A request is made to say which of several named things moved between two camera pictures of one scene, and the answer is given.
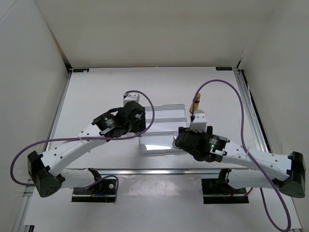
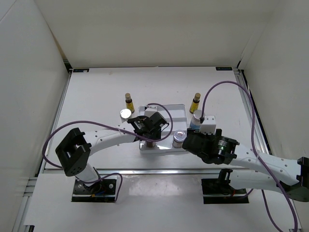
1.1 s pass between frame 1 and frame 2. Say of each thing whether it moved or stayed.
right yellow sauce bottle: stayed
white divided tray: stayed
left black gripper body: moved
